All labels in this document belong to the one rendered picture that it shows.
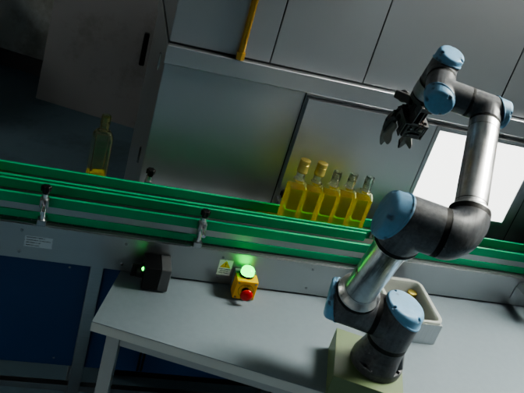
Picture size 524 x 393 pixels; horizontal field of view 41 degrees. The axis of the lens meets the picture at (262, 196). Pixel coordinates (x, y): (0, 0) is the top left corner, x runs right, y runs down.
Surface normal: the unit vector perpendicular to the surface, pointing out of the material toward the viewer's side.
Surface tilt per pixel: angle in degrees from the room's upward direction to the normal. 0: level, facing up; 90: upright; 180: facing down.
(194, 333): 0
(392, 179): 90
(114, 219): 90
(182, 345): 0
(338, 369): 4
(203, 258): 90
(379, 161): 90
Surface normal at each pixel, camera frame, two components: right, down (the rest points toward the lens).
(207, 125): 0.15, 0.51
